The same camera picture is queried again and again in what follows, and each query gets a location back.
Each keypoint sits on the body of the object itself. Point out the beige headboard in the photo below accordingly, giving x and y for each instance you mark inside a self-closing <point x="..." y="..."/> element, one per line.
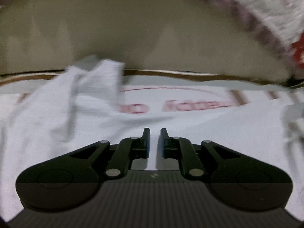
<point x="142" y="28"/>

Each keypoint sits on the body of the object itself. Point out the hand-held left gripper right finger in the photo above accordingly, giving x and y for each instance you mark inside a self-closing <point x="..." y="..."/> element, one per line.
<point x="163" y="146"/>

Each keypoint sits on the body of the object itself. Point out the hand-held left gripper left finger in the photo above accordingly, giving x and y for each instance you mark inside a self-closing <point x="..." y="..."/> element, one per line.
<point x="147" y="144"/>

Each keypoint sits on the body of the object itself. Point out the white towel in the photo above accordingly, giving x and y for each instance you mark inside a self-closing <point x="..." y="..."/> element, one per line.
<point x="71" y="114"/>

